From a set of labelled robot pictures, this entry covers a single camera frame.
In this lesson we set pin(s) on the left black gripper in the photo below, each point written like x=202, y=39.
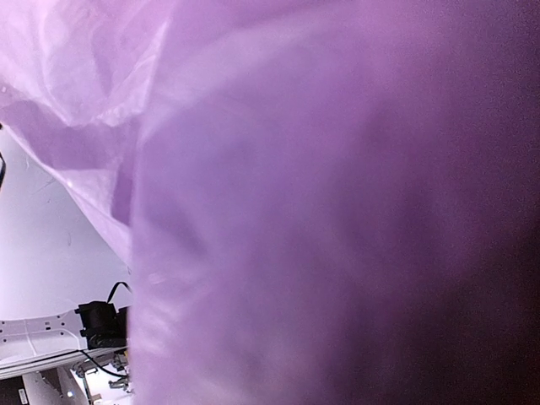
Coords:
x=103, y=325

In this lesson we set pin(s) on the purple pink wrapping paper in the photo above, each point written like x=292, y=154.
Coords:
x=322, y=202

